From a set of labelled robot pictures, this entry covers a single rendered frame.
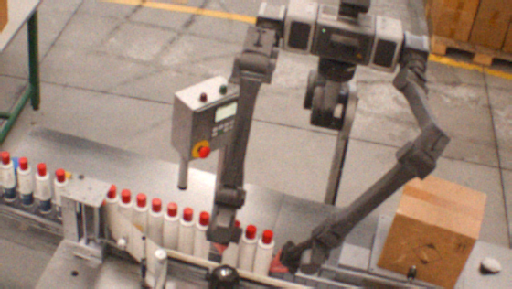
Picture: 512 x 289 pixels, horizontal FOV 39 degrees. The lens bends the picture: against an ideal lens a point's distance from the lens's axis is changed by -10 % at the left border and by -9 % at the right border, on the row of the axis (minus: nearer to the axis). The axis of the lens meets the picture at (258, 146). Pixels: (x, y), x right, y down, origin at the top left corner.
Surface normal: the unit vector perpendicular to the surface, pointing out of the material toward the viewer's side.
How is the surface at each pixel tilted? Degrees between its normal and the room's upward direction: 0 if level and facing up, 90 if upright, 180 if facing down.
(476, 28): 90
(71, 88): 0
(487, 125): 0
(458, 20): 87
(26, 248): 0
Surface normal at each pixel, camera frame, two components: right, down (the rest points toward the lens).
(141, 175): 0.12, -0.76
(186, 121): -0.75, 0.35
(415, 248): -0.35, 0.57
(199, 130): 0.65, 0.55
